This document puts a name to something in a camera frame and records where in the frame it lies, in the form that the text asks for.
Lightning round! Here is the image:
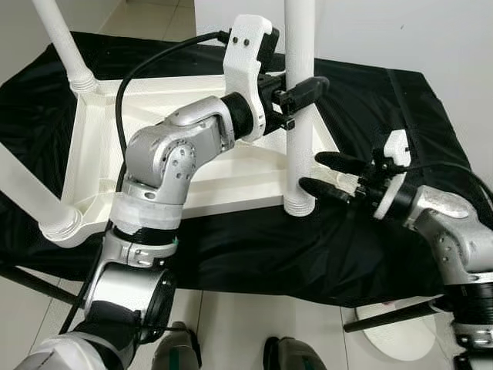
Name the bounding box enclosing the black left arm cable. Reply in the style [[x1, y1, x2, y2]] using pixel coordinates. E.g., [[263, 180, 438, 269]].
[[58, 29, 232, 332]]

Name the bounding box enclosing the white plastic children table top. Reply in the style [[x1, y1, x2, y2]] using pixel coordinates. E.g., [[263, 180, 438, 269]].
[[42, 71, 344, 249]]

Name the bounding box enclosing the grey robot right foot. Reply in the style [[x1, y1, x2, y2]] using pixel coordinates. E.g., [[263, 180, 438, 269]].
[[263, 335, 328, 370]]

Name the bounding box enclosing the black table cloth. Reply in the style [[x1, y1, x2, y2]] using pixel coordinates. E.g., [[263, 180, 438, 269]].
[[0, 31, 493, 309]]

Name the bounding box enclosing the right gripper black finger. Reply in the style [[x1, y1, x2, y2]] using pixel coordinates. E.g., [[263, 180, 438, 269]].
[[298, 177, 359, 205], [314, 151, 378, 177]]

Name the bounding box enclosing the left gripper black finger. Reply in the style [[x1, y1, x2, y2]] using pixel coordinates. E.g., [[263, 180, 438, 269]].
[[291, 76, 330, 109]]

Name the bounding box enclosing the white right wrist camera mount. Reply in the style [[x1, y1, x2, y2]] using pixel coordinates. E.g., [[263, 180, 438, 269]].
[[372, 129, 411, 220]]

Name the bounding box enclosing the white round floor plate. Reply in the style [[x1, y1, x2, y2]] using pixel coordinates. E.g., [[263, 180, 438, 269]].
[[361, 304, 449, 361]]

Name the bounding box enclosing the white plastic table leg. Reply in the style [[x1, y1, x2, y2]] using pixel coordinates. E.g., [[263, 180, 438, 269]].
[[283, 0, 318, 217], [31, 0, 99, 95], [0, 143, 83, 241]]

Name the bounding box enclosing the grey robot left foot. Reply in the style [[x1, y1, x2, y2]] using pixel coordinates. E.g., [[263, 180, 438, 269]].
[[153, 322, 203, 370]]

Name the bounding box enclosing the grey robot foot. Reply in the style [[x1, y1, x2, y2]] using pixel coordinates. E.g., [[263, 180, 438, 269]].
[[263, 335, 328, 370], [153, 322, 203, 370]]

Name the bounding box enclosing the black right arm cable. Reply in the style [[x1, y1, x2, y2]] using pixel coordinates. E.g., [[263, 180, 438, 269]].
[[385, 160, 493, 205]]

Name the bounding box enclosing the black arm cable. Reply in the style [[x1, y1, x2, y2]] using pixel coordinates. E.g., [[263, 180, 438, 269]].
[[385, 160, 493, 205], [58, 29, 232, 332]]

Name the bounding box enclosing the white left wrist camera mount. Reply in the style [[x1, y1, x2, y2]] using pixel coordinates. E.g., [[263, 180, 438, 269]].
[[222, 14, 280, 143]]

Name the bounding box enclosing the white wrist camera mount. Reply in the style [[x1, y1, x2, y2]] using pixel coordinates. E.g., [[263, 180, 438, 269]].
[[372, 129, 411, 220], [222, 14, 280, 143]]

